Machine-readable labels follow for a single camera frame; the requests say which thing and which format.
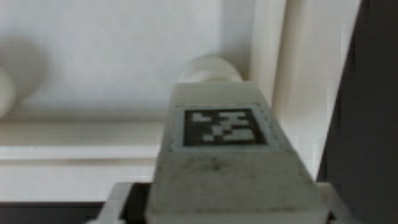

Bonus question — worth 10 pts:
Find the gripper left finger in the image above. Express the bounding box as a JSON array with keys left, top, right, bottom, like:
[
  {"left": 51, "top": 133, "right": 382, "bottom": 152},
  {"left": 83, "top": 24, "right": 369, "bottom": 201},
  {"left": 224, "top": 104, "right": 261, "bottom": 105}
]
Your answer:
[{"left": 83, "top": 183, "right": 151, "bottom": 224}]

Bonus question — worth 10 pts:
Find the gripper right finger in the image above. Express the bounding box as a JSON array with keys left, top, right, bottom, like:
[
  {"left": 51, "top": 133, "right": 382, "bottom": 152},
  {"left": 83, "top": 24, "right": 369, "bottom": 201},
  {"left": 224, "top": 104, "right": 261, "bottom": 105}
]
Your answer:
[{"left": 316, "top": 182, "right": 362, "bottom": 224}]

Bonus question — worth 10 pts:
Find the white table leg with tag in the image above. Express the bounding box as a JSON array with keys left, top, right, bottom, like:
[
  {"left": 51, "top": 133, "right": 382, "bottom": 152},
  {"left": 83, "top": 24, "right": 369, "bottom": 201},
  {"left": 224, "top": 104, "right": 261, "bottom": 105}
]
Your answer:
[{"left": 145, "top": 56, "right": 328, "bottom": 224}]

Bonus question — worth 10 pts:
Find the white square tabletop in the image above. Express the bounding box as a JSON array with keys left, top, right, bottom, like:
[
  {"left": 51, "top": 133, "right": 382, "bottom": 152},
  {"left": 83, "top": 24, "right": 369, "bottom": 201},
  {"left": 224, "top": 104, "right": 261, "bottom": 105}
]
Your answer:
[{"left": 0, "top": 0, "right": 286, "bottom": 202}]

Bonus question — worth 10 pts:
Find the white L-shaped fence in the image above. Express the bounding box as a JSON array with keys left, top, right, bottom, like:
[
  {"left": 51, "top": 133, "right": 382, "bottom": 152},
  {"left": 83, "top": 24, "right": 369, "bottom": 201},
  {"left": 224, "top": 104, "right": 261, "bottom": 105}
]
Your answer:
[{"left": 272, "top": 0, "right": 362, "bottom": 177}]

